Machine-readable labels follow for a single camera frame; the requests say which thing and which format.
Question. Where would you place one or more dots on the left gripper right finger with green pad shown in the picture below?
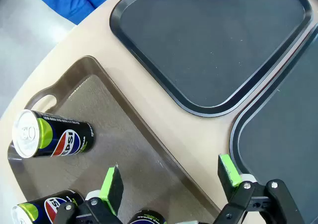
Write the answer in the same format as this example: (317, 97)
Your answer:
(226, 174)

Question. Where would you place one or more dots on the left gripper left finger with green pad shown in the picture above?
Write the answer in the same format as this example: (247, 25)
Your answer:
(113, 191)

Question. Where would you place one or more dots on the Pepsi can black green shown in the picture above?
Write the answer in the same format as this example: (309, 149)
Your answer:
(146, 217)
(37, 210)
(62, 139)

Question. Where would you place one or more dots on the black plastic tray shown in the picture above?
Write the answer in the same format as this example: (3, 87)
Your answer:
(211, 47)
(285, 134)

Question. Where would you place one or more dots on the person in blue shirt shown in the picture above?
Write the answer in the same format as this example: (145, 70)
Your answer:
(74, 0)

